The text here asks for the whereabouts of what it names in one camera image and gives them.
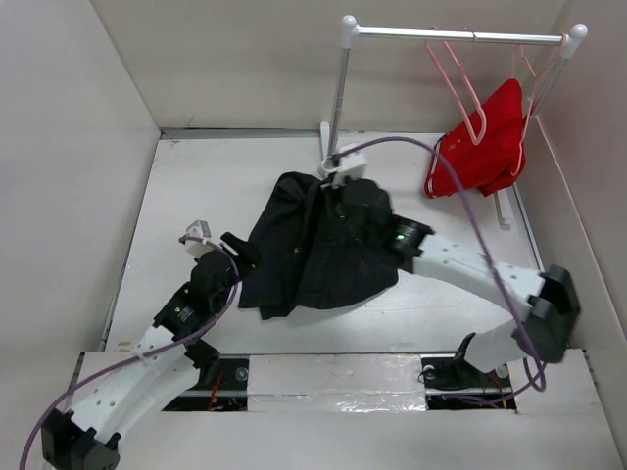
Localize black trousers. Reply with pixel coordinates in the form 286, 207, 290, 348
238, 171, 399, 320

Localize white metal clothes rack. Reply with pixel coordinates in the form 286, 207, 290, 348
320, 15, 588, 227

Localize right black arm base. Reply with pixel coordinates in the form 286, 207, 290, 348
416, 333, 516, 410

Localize pink hanger with garment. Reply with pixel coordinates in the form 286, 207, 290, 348
509, 33, 569, 177

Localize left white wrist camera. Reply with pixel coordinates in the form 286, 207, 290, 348
178, 219, 211, 259

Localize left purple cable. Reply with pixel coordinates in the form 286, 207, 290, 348
19, 236, 242, 470

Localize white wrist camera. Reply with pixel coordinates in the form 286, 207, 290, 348
318, 151, 367, 188
178, 219, 211, 259

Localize pink empty hanger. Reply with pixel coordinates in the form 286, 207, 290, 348
424, 26, 489, 146

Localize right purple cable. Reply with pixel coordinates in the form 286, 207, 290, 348
334, 136, 548, 393

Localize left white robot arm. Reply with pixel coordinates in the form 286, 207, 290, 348
40, 232, 260, 469

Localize purple cable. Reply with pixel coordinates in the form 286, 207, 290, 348
19, 236, 242, 470
334, 136, 548, 393

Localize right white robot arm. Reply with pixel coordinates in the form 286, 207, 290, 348
339, 179, 581, 386

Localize red garment on hanger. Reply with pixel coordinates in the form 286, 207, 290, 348
436, 78, 526, 197

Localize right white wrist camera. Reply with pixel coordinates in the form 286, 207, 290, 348
318, 151, 367, 188

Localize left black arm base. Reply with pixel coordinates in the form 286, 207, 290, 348
164, 355, 250, 412

